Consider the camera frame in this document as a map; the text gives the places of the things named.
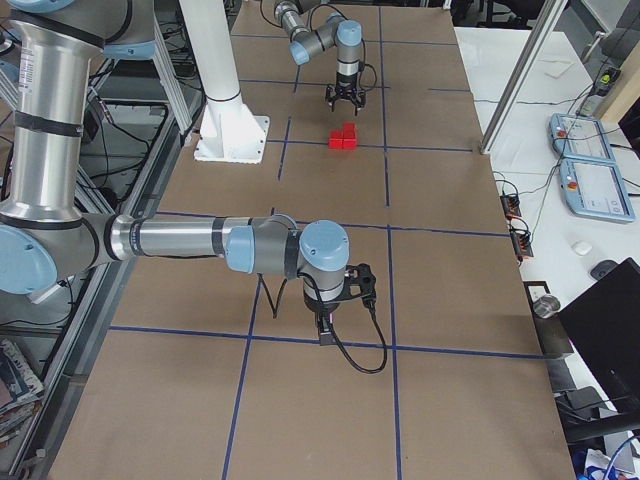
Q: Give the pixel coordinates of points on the orange black connector box far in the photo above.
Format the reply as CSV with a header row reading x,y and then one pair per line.
x,y
511,205

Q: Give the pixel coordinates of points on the aluminium frame post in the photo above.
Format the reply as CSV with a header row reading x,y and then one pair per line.
x,y
549,17

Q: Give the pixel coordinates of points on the orange black connector box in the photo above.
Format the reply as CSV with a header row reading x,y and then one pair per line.
x,y
511,205
521,241

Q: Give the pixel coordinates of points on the black laptop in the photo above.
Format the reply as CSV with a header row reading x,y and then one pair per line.
x,y
603,325

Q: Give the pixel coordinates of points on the metal cup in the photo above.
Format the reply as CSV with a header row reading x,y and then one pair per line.
x,y
546,306

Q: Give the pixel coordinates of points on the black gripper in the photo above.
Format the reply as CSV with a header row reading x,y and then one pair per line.
x,y
346,82
318,305

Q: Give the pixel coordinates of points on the white power strip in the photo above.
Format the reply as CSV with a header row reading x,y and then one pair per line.
x,y
40,296

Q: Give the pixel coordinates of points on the upper teach pendant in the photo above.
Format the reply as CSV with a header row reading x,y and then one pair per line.
x,y
580,137

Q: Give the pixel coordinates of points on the lower teach pendant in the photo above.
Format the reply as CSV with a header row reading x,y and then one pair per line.
x,y
594,189

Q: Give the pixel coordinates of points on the black computer mouse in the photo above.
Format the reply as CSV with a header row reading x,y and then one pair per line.
x,y
602,268

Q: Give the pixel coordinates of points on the orange black connector box near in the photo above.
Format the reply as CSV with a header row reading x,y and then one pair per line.
x,y
521,241

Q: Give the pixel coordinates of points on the white camera mast pillar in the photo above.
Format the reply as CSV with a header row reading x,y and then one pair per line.
x,y
229,131

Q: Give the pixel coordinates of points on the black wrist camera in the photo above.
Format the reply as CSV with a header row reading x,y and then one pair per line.
x,y
360,283

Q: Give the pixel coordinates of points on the small white case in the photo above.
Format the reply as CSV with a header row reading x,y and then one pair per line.
x,y
581,248

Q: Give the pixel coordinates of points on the teach pendant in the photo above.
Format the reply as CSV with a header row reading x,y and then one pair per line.
x,y
580,137
594,189

